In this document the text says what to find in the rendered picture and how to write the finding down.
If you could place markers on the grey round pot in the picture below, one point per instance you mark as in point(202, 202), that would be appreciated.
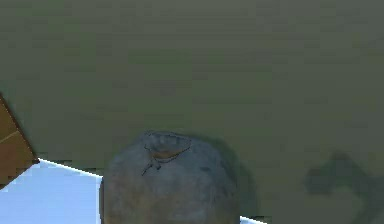
point(173, 193)

